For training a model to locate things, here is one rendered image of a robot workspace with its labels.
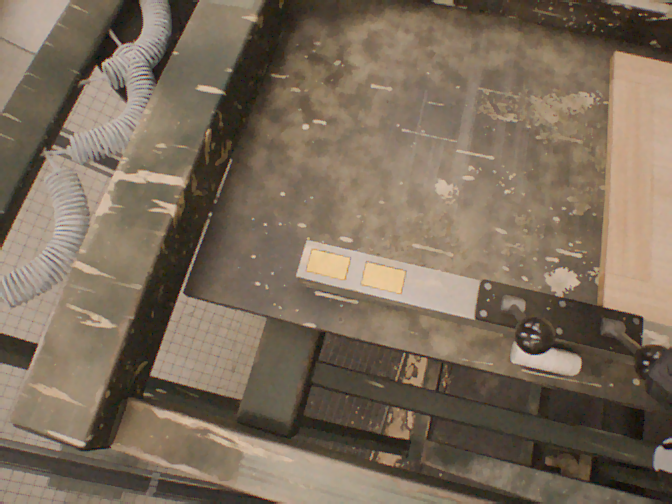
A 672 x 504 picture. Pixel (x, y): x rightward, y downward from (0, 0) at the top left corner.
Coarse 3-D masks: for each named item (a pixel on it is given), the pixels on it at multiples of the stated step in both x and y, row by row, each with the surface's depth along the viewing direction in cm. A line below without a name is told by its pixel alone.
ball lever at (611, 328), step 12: (600, 324) 52; (612, 324) 51; (612, 336) 51; (624, 336) 48; (636, 348) 45; (648, 348) 42; (660, 348) 41; (636, 360) 42; (648, 360) 41; (636, 372) 42
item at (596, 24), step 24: (432, 0) 75; (456, 0) 74; (480, 0) 73; (504, 0) 71; (528, 0) 70; (552, 0) 69; (576, 0) 68; (600, 0) 66; (624, 0) 66; (648, 0) 66; (552, 24) 73; (576, 24) 72; (600, 24) 70; (624, 24) 69; (648, 24) 68
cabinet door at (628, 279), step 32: (640, 64) 68; (640, 96) 66; (608, 128) 66; (640, 128) 64; (608, 160) 64; (640, 160) 63; (608, 192) 62; (640, 192) 61; (608, 224) 60; (640, 224) 59; (608, 256) 58; (640, 256) 58; (608, 288) 57; (640, 288) 57
